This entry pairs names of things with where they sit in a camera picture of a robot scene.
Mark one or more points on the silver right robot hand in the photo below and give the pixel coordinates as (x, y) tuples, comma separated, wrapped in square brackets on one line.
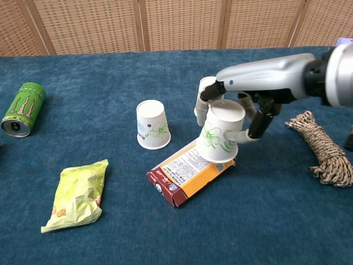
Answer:
[(262, 76)]

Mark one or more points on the white cup green fern print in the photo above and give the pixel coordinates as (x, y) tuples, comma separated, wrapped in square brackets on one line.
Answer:
[(218, 118)]

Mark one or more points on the white cup blue-green flower print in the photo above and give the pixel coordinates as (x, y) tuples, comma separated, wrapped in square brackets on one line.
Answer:
[(153, 124)]

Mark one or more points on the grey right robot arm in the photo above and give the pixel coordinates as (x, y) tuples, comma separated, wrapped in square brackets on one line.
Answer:
[(342, 74)]

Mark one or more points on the blue-white tissue pack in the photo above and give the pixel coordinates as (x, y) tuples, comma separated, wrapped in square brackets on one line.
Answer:
[(346, 41)]

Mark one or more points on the orange and maroon cardboard box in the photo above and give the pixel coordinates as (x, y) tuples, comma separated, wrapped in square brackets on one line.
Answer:
[(187, 179)]

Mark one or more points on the blue felt table cover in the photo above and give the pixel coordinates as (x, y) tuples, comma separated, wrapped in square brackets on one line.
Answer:
[(110, 82)]

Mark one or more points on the woven bamboo folding screen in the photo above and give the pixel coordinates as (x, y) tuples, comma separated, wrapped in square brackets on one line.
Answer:
[(82, 25)]

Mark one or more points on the yellow-green snack bag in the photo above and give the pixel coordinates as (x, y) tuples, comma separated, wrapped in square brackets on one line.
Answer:
[(77, 193)]

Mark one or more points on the green energy drink can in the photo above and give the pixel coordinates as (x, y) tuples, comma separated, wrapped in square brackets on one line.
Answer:
[(23, 110)]

